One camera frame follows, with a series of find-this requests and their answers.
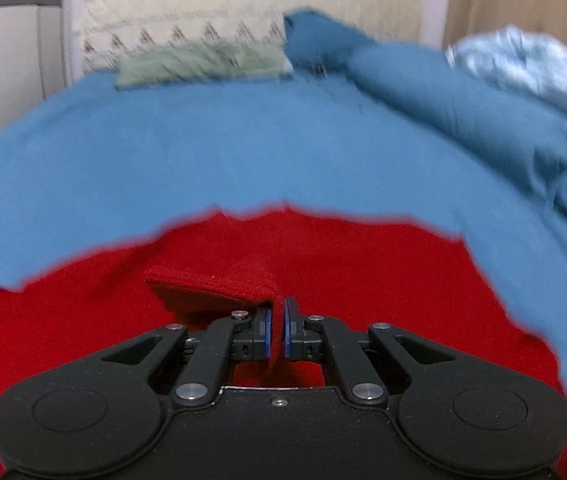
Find red garment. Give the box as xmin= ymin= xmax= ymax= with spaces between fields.
xmin=0 ymin=205 xmax=567 ymax=480

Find blue duvet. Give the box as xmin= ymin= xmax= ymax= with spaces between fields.
xmin=283 ymin=7 xmax=567 ymax=221

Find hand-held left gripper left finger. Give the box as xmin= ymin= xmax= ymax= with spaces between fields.
xmin=99 ymin=308 xmax=272 ymax=409

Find grey and white cabinet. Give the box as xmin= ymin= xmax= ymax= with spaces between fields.
xmin=0 ymin=0 xmax=71 ymax=138

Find green pillow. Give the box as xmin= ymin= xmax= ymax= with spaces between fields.
xmin=116 ymin=40 xmax=294 ymax=90

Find light blue satin blanket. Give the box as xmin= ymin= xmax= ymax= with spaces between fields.
xmin=446 ymin=25 xmax=567 ymax=136

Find blue bed sheet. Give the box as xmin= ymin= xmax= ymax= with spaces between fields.
xmin=0 ymin=67 xmax=567 ymax=480

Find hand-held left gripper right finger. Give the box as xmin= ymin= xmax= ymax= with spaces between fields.
xmin=283 ymin=297 xmax=459 ymax=406

